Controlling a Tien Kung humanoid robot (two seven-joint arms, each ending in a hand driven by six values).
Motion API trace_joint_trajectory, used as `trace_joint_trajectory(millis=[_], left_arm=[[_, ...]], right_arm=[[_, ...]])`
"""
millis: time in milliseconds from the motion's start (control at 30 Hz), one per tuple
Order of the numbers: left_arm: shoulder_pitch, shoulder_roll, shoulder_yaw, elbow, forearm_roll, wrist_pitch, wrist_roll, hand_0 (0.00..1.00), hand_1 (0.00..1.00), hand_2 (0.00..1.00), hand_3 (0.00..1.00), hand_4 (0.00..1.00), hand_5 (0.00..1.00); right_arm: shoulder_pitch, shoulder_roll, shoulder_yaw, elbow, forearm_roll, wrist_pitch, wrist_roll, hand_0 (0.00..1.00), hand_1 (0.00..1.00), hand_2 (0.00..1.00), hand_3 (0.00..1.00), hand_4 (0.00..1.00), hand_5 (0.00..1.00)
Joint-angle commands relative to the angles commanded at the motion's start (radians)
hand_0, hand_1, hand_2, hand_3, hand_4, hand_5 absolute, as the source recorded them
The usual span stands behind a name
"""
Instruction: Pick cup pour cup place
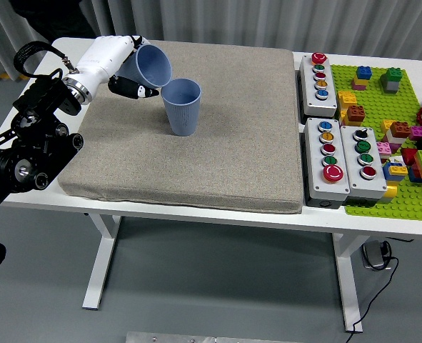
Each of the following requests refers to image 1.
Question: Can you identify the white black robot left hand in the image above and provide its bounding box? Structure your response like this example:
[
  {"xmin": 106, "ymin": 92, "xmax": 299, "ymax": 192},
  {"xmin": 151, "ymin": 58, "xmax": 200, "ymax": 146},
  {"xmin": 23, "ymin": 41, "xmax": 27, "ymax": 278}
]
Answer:
[{"xmin": 70, "ymin": 34, "xmax": 161, "ymax": 99}]

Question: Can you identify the blue ribbed cup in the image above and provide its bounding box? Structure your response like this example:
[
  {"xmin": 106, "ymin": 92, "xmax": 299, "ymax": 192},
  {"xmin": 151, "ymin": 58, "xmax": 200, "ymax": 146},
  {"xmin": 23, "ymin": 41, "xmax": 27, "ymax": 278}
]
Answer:
[
  {"xmin": 114, "ymin": 44, "xmax": 173, "ymax": 89},
  {"xmin": 161, "ymin": 78, "xmax": 202, "ymax": 137}
]

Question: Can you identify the grey-brown cushion mat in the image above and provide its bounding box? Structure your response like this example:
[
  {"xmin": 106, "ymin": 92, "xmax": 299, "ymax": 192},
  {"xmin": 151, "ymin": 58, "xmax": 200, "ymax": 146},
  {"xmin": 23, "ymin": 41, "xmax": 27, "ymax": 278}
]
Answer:
[{"xmin": 57, "ymin": 38, "xmax": 303, "ymax": 215}]

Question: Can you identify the grey-white curtain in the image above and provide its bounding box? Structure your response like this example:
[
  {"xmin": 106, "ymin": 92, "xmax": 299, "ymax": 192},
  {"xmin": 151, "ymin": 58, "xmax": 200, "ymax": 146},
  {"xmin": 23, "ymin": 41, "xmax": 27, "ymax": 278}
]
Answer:
[{"xmin": 0, "ymin": 0, "xmax": 422, "ymax": 76}]

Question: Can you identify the white table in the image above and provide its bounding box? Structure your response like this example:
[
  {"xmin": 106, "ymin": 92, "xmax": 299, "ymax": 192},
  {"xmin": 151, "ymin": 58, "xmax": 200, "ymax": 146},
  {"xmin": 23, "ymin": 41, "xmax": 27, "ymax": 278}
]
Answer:
[{"xmin": 0, "ymin": 37, "xmax": 422, "ymax": 334}]

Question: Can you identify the grey five-button control box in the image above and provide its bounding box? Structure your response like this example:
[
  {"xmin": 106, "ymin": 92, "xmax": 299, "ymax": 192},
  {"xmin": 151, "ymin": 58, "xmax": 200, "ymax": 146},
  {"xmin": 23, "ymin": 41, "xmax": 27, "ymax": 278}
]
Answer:
[
  {"xmin": 303, "ymin": 116, "xmax": 351, "ymax": 210},
  {"xmin": 298, "ymin": 52, "xmax": 339, "ymax": 118}
]

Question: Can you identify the orange brown block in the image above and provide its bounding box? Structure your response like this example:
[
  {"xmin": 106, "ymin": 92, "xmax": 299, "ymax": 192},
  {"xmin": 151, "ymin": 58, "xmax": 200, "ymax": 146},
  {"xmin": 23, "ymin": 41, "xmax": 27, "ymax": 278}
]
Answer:
[{"xmin": 346, "ymin": 104, "xmax": 367, "ymax": 126}]

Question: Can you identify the blue yellow pink block stack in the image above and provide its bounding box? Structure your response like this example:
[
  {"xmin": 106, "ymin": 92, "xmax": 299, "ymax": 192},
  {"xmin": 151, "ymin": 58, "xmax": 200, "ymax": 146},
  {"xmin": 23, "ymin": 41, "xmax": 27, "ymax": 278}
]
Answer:
[{"xmin": 351, "ymin": 66, "xmax": 373, "ymax": 91}]

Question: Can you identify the green studded baseplate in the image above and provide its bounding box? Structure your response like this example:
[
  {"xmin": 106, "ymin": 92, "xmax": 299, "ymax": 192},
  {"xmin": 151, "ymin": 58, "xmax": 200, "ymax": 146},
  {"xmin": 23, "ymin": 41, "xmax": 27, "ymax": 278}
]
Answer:
[{"xmin": 330, "ymin": 64, "xmax": 422, "ymax": 223}]

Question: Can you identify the green grey block stack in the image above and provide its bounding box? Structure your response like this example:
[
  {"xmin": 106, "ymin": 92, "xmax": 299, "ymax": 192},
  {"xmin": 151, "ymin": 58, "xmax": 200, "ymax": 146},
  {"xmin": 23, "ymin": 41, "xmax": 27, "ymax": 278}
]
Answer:
[{"xmin": 380, "ymin": 66, "xmax": 405, "ymax": 95}]

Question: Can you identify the brown white block stack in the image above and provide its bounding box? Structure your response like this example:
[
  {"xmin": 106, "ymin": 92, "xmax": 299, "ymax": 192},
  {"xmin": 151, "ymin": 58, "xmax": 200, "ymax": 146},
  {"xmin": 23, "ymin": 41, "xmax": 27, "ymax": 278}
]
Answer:
[{"xmin": 385, "ymin": 121, "xmax": 412, "ymax": 144}]

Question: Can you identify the yellow grey block stack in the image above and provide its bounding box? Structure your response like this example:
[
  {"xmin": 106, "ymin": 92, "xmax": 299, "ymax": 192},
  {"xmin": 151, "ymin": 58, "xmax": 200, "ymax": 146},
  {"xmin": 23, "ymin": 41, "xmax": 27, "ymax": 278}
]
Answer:
[{"xmin": 376, "ymin": 184, "xmax": 399, "ymax": 205}]

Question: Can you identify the red block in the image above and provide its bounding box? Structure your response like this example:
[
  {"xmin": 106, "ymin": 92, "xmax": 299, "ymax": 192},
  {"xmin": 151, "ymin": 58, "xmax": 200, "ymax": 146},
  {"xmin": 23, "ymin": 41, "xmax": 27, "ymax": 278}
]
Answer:
[{"xmin": 400, "ymin": 147, "xmax": 419, "ymax": 167}]

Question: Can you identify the grey power adapter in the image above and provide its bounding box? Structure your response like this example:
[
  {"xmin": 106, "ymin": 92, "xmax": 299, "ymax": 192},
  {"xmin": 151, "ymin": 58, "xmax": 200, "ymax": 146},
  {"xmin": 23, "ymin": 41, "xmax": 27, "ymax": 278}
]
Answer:
[{"xmin": 361, "ymin": 239, "xmax": 393, "ymax": 272}]

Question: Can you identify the grey selector switch control box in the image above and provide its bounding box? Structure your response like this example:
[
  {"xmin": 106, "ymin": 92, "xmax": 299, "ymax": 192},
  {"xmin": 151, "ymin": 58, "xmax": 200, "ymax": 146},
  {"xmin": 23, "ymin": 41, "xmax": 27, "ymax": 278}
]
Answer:
[{"xmin": 339, "ymin": 124, "xmax": 388, "ymax": 208}]

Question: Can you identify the black power cable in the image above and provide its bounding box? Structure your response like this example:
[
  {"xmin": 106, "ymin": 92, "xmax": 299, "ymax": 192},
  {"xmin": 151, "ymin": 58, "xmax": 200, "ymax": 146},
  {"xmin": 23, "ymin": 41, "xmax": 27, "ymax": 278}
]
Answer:
[{"xmin": 349, "ymin": 255, "xmax": 401, "ymax": 335}]

